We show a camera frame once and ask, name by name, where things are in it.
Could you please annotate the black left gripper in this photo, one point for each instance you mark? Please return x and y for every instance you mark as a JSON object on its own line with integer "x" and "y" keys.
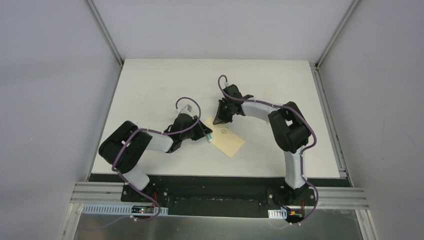
{"x": 197, "y": 129}

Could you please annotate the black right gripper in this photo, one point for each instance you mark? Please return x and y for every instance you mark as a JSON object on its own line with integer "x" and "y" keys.
{"x": 220, "y": 117}

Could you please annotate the green white glue stick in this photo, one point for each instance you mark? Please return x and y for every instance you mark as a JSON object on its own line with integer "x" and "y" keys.
{"x": 209, "y": 138}

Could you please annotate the cream paper envelope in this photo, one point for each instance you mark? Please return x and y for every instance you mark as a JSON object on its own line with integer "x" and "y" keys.
{"x": 224, "y": 139}

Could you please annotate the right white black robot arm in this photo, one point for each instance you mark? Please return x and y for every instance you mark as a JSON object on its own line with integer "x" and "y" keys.
{"x": 289, "y": 128}

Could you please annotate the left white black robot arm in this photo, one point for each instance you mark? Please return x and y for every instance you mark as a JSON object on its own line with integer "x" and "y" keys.
{"x": 125, "y": 146}

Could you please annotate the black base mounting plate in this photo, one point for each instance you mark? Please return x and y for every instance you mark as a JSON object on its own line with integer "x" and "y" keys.
{"x": 217, "y": 196}

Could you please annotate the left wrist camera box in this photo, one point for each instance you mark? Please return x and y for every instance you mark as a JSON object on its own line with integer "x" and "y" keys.
{"x": 187, "y": 109}

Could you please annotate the right white cable duct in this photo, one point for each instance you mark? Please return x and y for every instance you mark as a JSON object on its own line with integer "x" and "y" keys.
{"x": 277, "y": 214}

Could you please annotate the white cable duct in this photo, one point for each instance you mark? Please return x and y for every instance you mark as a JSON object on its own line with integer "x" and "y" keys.
{"x": 277, "y": 214}
{"x": 123, "y": 210}

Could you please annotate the left white cable duct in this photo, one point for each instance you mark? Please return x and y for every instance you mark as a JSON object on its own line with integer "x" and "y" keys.
{"x": 123, "y": 210}

